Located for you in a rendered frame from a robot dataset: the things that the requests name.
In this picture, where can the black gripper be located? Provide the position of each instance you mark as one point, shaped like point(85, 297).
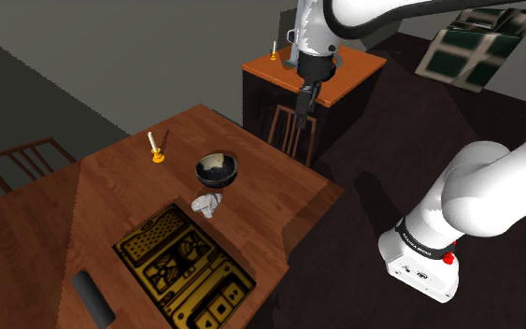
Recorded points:
point(316, 66)

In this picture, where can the brown wooden table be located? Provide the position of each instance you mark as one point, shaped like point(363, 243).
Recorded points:
point(107, 196)

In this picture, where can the dark grey remote control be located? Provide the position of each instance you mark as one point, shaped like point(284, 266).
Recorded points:
point(93, 298)

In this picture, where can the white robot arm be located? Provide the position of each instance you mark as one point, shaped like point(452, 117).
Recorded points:
point(485, 182)

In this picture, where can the white candle in yellow holder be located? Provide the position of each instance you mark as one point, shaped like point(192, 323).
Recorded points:
point(155, 152)

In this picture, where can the brown wooden chair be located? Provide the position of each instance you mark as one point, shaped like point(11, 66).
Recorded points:
point(25, 157)
point(290, 132)

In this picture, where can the white crumpled paper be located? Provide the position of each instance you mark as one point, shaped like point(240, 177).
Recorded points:
point(207, 203)

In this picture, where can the black bowl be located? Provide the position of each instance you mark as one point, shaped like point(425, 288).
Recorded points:
point(217, 175)

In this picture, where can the yellow black patterned flat box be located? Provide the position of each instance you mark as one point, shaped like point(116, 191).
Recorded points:
point(185, 269)

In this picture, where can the dark cabinet with orange top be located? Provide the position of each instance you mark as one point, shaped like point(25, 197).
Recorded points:
point(353, 75)

